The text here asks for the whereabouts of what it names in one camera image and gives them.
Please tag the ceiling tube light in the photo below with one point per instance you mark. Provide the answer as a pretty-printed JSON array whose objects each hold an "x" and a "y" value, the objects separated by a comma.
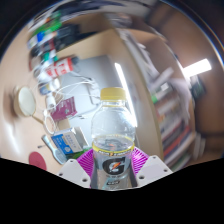
[{"x": 197, "y": 68}]

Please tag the wooden shelf unit with books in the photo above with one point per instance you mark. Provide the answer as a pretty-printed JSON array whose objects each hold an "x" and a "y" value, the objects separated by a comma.
[{"x": 173, "y": 126}]

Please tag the under-shelf white light bar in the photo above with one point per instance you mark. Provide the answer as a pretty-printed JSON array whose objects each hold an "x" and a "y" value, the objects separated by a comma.
[{"x": 124, "y": 90}]

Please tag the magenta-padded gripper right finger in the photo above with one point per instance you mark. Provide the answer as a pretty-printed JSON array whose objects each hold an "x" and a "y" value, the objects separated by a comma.
[{"x": 151, "y": 170}]

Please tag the blue and white box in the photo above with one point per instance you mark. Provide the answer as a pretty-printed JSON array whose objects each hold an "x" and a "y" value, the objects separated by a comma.
[{"x": 68, "y": 141}]

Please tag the clear yellow-capped drink bottle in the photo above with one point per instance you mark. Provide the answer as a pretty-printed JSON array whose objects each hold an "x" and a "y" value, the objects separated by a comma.
[{"x": 113, "y": 133}]

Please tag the magenta snack pouch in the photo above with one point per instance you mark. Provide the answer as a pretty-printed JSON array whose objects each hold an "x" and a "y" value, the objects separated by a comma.
[{"x": 63, "y": 109}]

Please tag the cream ceramic cup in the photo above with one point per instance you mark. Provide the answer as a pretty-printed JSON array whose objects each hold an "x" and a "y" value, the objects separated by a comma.
[{"x": 26, "y": 101}]

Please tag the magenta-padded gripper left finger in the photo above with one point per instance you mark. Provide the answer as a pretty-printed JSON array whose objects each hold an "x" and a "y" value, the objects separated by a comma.
[{"x": 75, "y": 171}]

